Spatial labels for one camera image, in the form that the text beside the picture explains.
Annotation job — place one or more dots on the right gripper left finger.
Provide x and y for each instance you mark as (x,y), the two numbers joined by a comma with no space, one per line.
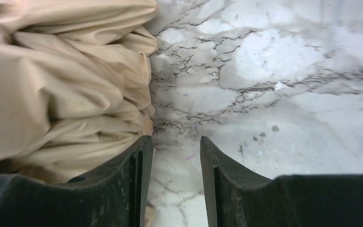
(114,194)

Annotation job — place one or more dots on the beige folding umbrella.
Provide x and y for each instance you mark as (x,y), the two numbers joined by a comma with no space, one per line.
(74,84)

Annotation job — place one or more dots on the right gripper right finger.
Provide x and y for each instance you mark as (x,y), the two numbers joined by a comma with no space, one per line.
(235,196)

